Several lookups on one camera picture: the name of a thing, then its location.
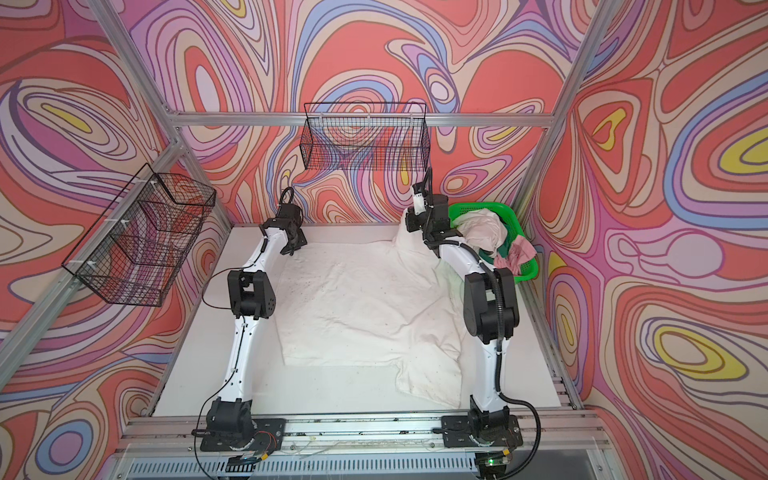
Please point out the white t shirt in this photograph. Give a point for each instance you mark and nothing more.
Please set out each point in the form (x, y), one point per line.
(384, 303)

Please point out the green plastic laundry basket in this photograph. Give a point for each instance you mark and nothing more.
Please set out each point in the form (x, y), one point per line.
(509, 219)

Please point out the white cloth in basket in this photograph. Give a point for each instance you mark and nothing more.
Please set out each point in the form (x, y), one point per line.
(482, 229)

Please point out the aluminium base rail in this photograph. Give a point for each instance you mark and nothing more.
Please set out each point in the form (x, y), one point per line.
(382, 445)

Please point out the black wire basket wall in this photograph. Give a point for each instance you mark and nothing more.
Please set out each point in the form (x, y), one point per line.
(365, 136)
(143, 249)

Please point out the pink cloth in basket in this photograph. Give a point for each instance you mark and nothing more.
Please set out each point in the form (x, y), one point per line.
(521, 252)

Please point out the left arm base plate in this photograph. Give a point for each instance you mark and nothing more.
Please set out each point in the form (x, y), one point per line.
(267, 436)

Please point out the black wire basket back wall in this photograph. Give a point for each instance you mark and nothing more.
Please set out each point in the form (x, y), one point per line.
(365, 136)

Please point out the black wire basket left wall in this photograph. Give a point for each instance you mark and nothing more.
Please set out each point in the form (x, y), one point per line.
(143, 249)

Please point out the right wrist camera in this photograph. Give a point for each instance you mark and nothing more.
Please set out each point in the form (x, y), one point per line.
(421, 199)

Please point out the green cloth in basket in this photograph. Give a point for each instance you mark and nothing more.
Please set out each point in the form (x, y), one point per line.
(504, 248)

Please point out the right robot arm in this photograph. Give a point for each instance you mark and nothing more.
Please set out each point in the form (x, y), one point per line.
(490, 313)

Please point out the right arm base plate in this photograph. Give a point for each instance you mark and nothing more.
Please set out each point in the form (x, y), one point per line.
(498, 430)

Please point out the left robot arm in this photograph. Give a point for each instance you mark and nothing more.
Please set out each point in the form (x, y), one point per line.
(252, 301)

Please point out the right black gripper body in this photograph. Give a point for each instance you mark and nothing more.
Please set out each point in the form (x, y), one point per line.
(418, 222)

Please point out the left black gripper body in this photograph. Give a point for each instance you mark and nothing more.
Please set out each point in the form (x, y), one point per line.
(295, 245)

